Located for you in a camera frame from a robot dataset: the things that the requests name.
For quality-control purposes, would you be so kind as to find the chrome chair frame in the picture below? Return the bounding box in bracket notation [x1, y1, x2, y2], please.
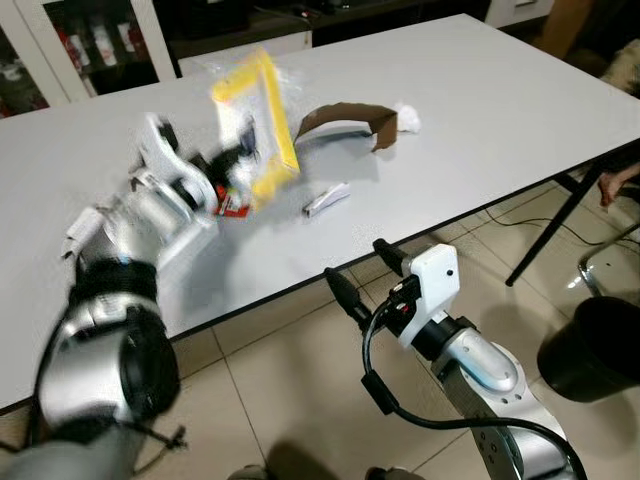
[579, 222, 640, 298]

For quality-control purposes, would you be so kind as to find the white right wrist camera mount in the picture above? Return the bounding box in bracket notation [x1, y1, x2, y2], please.
[398, 243, 462, 349]

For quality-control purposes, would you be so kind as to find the yellow clear plastic bag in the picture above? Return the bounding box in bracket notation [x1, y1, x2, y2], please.
[208, 46, 303, 213]

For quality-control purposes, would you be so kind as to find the brown curved cardboard strip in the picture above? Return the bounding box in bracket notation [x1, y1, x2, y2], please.
[296, 102, 400, 152]

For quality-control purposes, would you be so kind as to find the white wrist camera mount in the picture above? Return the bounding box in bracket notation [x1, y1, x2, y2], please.
[132, 112, 219, 216]
[398, 243, 462, 349]

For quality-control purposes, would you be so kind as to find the black rubbish bin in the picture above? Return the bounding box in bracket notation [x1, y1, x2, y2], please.
[536, 294, 640, 404]

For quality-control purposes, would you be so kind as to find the white glass door cabinet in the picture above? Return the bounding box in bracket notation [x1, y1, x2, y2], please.
[0, 0, 181, 118]

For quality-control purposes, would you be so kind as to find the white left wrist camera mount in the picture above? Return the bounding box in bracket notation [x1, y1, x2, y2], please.
[132, 112, 219, 216]

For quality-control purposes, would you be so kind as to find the white crumpled tissue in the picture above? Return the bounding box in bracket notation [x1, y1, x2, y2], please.
[394, 100, 422, 134]

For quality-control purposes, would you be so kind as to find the brown wooden board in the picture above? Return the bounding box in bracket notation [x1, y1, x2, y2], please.
[528, 0, 601, 61]

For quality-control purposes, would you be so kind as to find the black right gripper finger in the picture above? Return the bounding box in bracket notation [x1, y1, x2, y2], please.
[372, 237, 410, 279]
[324, 266, 374, 332]

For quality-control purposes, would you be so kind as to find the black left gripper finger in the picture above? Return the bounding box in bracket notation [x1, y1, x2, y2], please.
[222, 178, 257, 217]
[237, 122, 267, 167]

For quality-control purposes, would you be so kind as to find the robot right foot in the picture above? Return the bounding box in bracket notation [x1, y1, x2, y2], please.
[364, 466, 423, 480]

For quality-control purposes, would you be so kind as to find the person hand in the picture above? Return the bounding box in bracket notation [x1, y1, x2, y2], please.
[598, 166, 640, 208]

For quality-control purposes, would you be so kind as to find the black floor cable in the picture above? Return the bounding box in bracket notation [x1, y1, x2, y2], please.
[478, 203, 640, 253]

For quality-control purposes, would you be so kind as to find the black table leg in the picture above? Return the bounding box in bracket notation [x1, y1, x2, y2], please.
[505, 163, 593, 288]

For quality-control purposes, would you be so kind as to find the small white wrapper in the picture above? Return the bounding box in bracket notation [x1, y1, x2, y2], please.
[302, 182, 352, 217]

